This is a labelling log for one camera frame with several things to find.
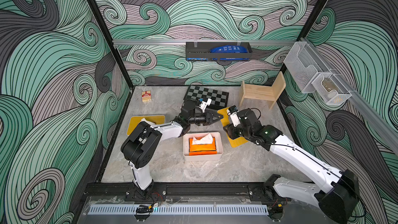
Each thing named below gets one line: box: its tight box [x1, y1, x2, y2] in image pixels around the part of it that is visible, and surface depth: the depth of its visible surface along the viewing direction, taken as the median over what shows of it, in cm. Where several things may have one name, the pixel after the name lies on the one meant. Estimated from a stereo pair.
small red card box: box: [141, 90, 152, 103], surface depth 116 cm
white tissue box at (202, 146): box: [182, 131, 224, 162], surface depth 83 cm
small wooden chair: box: [238, 71, 287, 110], surface depth 103 cm
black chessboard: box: [182, 85, 230, 109], surface depth 113 cm
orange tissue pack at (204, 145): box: [188, 133, 218, 157], surface depth 83 cm
